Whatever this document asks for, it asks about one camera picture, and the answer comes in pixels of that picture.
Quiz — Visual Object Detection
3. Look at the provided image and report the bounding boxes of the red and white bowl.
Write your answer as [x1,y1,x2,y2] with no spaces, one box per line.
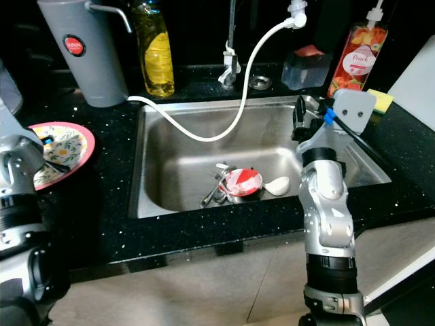
[222,168,264,204]

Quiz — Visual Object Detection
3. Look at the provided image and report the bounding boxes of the white flexible hose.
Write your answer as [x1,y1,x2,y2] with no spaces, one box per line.
[127,0,308,143]

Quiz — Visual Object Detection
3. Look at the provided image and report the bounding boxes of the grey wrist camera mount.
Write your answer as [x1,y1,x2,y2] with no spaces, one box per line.
[328,88,379,139]
[0,65,24,137]

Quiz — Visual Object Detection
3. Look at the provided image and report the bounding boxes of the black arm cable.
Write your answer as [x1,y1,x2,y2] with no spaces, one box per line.
[39,134,73,173]
[324,106,400,179]

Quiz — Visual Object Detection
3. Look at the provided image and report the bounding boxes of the metal ring on counter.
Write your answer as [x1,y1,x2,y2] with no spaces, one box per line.
[247,75,273,92]

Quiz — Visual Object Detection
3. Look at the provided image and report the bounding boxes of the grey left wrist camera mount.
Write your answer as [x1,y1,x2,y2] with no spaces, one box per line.
[0,65,24,137]

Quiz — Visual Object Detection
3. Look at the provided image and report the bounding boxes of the white ceramic spoon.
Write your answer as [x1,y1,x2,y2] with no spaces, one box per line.
[263,176,292,197]

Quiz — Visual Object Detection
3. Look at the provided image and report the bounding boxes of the beige cabinet front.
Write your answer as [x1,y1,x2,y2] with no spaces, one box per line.
[49,219,435,326]

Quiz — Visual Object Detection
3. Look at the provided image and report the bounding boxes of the metal fork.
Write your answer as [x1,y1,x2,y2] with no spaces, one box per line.
[200,162,230,209]

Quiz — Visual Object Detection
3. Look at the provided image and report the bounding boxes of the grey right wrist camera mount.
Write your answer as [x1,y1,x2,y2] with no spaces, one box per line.
[328,88,379,139]

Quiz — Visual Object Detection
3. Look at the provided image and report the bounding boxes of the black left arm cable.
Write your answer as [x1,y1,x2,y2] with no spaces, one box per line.
[39,134,73,173]

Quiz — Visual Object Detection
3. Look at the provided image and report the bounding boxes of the clear sponge holder box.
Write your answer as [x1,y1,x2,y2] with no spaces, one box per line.
[280,43,333,91]

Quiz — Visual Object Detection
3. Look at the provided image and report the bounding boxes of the grey water filter canister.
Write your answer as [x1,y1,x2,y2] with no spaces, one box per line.
[37,0,134,109]

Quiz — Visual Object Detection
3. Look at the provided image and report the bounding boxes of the pink floral plate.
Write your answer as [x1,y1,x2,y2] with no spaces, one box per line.
[30,122,97,192]

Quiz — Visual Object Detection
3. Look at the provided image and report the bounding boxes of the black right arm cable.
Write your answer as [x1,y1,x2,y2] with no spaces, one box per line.
[324,106,400,179]

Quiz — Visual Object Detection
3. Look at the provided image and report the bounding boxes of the peach hand soap pump bottle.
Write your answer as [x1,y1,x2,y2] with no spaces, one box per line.
[327,0,389,98]

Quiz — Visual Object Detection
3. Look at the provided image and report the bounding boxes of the yellow dish soap bottle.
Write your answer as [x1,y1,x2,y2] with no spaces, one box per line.
[130,0,176,98]

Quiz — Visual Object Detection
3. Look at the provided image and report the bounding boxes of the stainless steel sink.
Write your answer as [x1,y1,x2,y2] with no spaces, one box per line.
[127,95,393,220]

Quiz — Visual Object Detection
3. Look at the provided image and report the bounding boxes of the yellow green sponge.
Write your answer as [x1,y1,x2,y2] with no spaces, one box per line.
[366,88,396,113]

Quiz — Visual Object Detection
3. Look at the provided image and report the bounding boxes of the chrome faucet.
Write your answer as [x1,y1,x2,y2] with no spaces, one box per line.
[217,0,243,90]

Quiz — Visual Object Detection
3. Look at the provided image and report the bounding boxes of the white board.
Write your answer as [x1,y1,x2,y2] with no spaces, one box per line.
[386,34,435,115]

